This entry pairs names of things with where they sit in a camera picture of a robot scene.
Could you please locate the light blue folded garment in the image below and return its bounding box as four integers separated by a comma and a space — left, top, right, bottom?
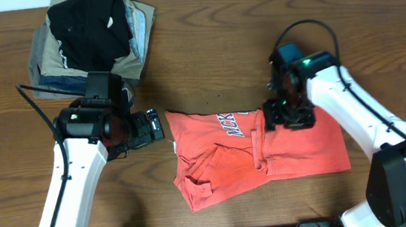
125, 5, 147, 62

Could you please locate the coral red t-shirt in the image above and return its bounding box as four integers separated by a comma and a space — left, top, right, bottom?
165, 107, 350, 212

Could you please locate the black folded shirt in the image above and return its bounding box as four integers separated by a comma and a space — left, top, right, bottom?
47, 0, 132, 71

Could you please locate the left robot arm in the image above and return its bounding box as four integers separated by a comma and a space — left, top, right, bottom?
16, 71, 165, 227

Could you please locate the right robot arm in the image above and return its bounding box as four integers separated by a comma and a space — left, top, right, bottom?
263, 42, 406, 227

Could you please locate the grey folded garment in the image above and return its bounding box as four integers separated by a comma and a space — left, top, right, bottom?
23, 13, 141, 104

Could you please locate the khaki folded garment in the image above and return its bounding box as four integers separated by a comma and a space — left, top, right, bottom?
39, 0, 154, 80

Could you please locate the dark blue folded garment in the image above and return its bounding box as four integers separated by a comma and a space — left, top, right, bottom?
38, 75, 87, 94

